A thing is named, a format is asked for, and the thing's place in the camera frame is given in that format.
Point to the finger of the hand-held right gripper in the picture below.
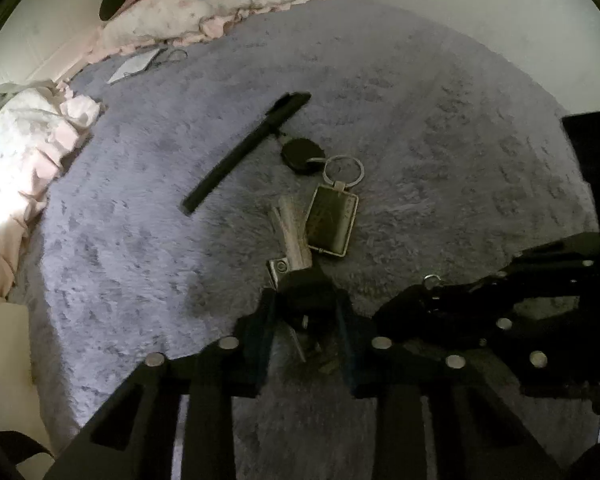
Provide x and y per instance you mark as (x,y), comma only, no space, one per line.
(530,350)
(540,265)

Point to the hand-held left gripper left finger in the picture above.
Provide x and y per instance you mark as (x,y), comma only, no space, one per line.
(260,340)

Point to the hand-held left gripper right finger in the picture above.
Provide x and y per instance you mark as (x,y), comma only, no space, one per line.
(347,345)

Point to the black pen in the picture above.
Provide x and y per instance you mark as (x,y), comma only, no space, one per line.
(245,152)

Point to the black oval key tag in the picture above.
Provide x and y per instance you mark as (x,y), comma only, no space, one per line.
(302,155)

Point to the white card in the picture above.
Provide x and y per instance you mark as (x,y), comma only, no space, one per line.
(132,66)

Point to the floral print quilt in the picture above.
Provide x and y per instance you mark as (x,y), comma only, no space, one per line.
(20,150)

